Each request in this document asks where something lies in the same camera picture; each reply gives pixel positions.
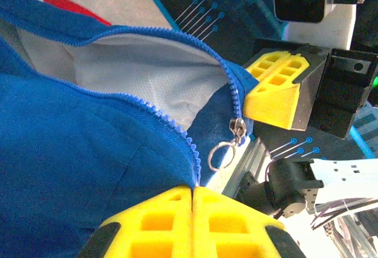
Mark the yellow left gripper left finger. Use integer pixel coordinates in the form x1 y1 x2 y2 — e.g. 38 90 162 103
77 184 194 258

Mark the blue red white jacket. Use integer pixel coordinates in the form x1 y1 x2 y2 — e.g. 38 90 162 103
0 0 260 258

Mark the silver zipper pull ring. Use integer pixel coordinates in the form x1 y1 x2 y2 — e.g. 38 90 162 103
207 117 247 172

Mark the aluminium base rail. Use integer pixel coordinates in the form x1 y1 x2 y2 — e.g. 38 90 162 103
221 136 271 197

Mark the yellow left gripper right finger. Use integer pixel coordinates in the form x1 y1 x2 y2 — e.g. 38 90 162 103
192 186 307 258

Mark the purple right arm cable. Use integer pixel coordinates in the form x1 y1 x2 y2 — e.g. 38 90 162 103
309 197 378 231

